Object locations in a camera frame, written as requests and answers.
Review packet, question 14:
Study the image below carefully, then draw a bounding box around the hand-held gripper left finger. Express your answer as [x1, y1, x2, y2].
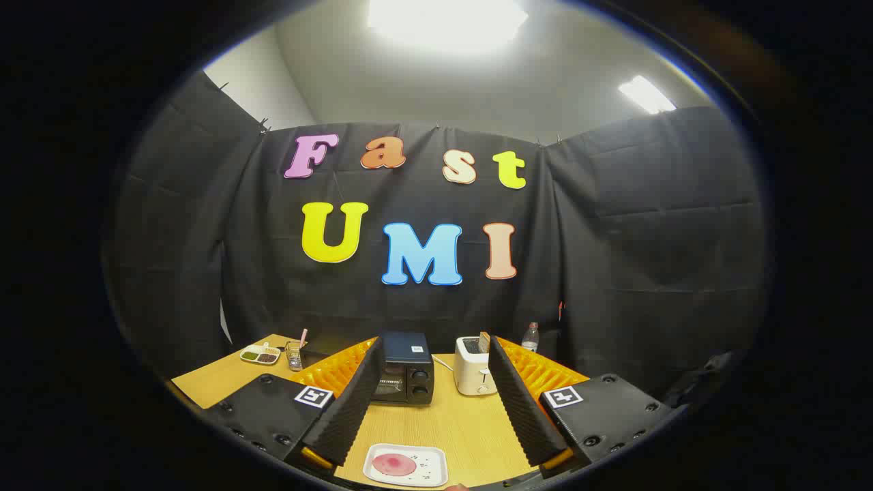
[205, 336, 387, 478]

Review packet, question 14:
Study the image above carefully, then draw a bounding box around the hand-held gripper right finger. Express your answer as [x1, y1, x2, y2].
[479, 332, 683, 479]

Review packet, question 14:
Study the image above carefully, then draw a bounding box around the pink meat slice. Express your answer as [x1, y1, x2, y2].
[372, 453, 417, 477]

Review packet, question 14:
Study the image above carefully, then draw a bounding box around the black toaster oven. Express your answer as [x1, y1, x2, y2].
[372, 332, 436, 405]

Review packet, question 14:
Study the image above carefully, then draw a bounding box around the white square plate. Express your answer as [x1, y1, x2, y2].
[363, 443, 449, 488]

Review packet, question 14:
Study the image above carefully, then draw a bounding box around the white toaster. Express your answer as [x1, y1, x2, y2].
[454, 335, 497, 396]

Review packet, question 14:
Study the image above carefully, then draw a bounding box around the white divided dish with beans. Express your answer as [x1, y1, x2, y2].
[240, 343, 281, 365]

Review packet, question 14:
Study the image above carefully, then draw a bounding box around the small ceiling light panel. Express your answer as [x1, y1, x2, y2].
[618, 75, 677, 115]

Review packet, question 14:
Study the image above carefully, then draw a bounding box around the large ceiling light panel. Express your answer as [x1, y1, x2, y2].
[367, 0, 529, 52]

